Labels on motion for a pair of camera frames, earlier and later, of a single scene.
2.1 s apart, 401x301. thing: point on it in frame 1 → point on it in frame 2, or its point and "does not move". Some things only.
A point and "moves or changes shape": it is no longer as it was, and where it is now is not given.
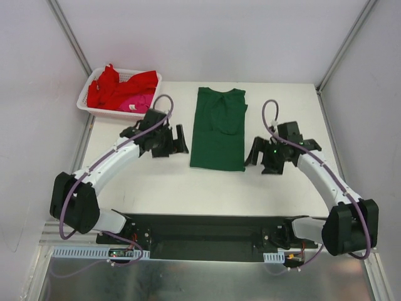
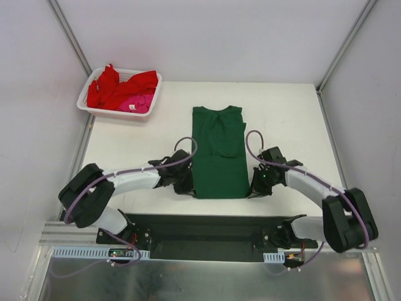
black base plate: x=206 y=237 does not move
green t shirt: x=217 y=138 moves or changes shape
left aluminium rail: x=51 y=236 does not move
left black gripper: x=171 y=142 → x=185 y=184
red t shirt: x=108 y=91 does not move
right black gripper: x=266 y=155 → x=258 y=185
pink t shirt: x=140 y=103 does not move
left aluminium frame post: x=79 y=54 does not move
